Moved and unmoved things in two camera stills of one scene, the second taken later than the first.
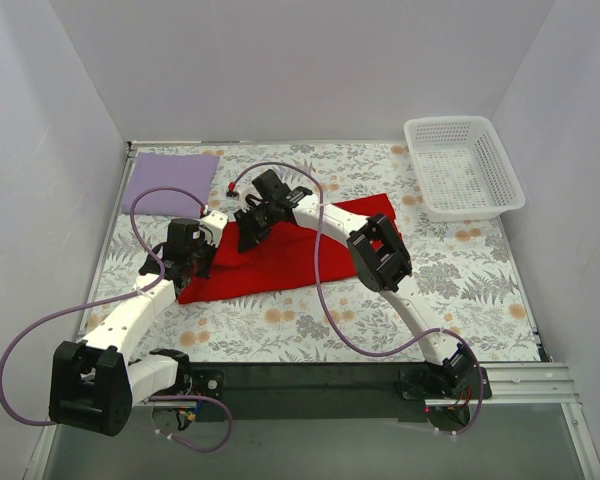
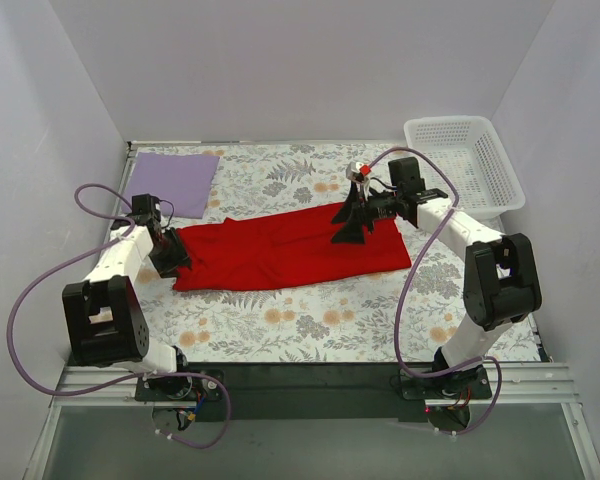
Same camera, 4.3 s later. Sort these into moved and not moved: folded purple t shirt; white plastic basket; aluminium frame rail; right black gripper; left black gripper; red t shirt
Moved: right black gripper; red t shirt; left black gripper
Not moved: folded purple t shirt; white plastic basket; aluminium frame rail
